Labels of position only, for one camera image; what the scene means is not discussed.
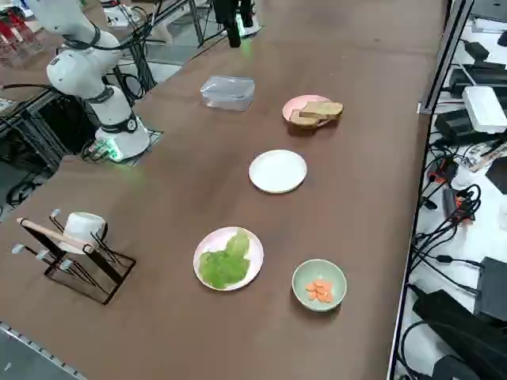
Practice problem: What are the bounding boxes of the clear acrylic shelf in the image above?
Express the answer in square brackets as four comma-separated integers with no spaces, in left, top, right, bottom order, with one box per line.
[0,7,51,70]

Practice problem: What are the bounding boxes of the long black device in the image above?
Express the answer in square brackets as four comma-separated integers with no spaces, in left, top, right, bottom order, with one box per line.
[449,63,507,98]

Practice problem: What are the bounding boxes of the white cup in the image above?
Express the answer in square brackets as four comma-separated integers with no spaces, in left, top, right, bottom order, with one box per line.
[59,211,109,255]

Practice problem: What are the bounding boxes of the black orange connector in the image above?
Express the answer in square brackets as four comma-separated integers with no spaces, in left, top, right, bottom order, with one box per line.
[429,158,459,185]

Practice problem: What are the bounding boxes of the aluminium frame post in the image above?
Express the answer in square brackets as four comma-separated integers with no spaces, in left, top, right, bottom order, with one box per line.
[417,0,482,116]

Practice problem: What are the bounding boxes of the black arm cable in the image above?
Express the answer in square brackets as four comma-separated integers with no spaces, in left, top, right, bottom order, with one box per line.
[59,19,159,55]

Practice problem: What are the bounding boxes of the black power adapter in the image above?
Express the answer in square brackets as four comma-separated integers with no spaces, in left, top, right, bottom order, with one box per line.
[434,108,472,146]

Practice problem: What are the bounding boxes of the black cable bundle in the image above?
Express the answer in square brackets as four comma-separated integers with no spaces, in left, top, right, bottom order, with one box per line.
[112,23,159,102]

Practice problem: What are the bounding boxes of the black metal frame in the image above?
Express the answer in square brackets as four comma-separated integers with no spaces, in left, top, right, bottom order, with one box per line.
[0,85,100,175]

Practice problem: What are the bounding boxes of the aluminium rail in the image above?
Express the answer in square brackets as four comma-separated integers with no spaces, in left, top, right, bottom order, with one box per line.
[0,321,86,380]

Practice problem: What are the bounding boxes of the black floor cable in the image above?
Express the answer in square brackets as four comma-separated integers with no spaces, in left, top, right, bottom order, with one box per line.
[410,253,484,278]

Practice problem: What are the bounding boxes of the white round plate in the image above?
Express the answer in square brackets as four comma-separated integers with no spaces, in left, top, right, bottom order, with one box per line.
[248,149,308,194]

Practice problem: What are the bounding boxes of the black bag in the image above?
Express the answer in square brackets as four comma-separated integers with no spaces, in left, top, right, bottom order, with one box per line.
[411,289,507,380]

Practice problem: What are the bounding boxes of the green lettuce leaf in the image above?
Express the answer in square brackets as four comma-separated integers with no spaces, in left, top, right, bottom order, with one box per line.
[197,231,254,289]

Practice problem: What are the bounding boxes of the black wire cup rack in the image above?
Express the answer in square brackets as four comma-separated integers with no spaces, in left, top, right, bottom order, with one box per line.
[16,208,137,306]

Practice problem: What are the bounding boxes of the pink round plate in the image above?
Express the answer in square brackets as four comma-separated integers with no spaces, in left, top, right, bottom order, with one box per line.
[193,226,265,292]
[282,94,334,128]

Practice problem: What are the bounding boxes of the pale green bowl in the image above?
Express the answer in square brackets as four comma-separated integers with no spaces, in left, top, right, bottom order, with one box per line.
[292,258,348,312]

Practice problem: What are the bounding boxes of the clear plastic lidded box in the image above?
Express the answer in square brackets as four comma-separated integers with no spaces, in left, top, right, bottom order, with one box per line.
[200,74,256,113]

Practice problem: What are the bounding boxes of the black flat box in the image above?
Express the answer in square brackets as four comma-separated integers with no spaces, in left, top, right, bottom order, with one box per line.
[475,256,507,322]

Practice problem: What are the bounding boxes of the small black adapter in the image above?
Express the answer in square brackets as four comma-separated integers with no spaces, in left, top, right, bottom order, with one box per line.
[463,39,490,60]

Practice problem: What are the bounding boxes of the colourful printed packet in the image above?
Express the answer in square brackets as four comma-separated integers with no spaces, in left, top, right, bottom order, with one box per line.
[463,140,507,171]

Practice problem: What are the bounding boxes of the black adapter with orange plug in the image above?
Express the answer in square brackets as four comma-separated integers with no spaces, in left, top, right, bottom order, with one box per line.
[442,188,476,222]

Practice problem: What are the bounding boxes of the red packet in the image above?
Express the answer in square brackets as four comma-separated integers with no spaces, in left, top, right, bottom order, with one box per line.
[0,9,25,44]

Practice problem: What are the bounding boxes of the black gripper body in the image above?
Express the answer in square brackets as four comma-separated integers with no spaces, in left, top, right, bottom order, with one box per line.
[213,0,254,25]

